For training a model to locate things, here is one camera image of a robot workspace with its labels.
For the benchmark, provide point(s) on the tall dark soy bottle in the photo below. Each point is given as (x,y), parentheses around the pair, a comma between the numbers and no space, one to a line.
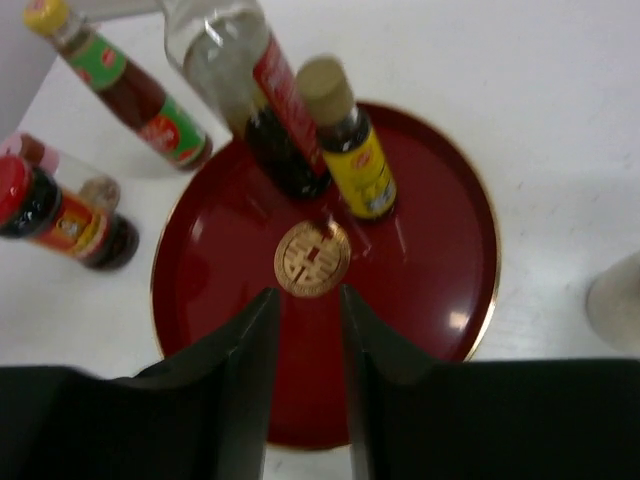
(228,54)

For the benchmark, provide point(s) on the pink lid spice shaker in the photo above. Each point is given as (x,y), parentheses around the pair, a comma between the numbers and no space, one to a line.
(90,183)

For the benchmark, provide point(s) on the grey lid pepper shaker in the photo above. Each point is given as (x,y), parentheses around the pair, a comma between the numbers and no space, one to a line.
(612,305)

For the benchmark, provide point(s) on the small yellow label bottle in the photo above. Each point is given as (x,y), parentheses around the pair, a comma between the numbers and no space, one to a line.
(347,138)

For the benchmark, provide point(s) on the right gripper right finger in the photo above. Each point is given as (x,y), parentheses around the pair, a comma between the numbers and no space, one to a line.
(386,413)

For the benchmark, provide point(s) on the red lid sauce jar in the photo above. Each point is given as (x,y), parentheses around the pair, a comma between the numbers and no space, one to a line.
(35,208)

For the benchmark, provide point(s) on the red round tray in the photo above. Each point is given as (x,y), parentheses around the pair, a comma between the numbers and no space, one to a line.
(430,269)

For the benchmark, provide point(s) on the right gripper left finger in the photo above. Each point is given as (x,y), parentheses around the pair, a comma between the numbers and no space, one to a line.
(234,368)

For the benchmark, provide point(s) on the yellow cap sauce bottle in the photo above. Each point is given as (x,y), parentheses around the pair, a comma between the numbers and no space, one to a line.
(132,95)

